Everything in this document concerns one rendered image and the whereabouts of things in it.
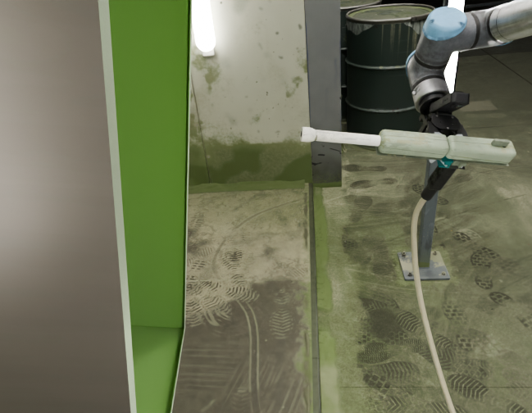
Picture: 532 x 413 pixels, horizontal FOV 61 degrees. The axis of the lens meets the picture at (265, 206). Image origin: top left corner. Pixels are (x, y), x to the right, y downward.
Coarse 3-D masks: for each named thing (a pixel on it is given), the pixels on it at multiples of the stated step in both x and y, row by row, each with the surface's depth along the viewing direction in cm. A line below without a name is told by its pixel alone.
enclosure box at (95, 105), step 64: (0, 0) 29; (64, 0) 30; (128, 0) 84; (192, 0) 84; (0, 64) 32; (64, 64) 32; (128, 64) 90; (0, 128) 34; (64, 128) 34; (128, 128) 97; (0, 192) 37; (64, 192) 37; (128, 192) 106; (0, 256) 40; (64, 256) 41; (128, 256) 116; (0, 320) 45; (64, 320) 45; (128, 320) 47; (0, 384) 50; (64, 384) 50; (128, 384) 50
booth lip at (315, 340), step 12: (312, 192) 273; (312, 204) 261; (312, 216) 250; (312, 228) 240; (312, 240) 231; (312, 252) 222; (312, 264) 215; (312, 276) 207; (312, 288) 200; (312, 300) 194; (312, 312) 188; (312, 324) 182; (312, 336) 177; (312, 348) 172; (312, 360) 168; (312, 372) 163; (312, 384) 159
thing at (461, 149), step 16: (304, 128) 97; (368, 144) 99; (384, 144) 97; (400, 144) 98; (416, 144) 98; (432, 144) 98; (448, 144) 99; (464, 144) 99; (480, 144) 100; (496, 144) 100; (512, 144) 101; (464, 160) 101; (480, 160) 101; (496, 160) 101; (432, 176) 111; (448, 176) 108; (432, 192) 113
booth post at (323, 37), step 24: (312, 0) 227; (336, 0) 226; (312, 24) 233; (336, 24) 232; (312, 48) 239; (336, 48) 238; (312, 72) 246; (336, 72) 245; (312, 96) 253; (336, 96) 252; (312, 120) 261; (336, 120) 260; (312, 144) 269; (336, 144) 268; (312, 168) 277; (336, 168) 276
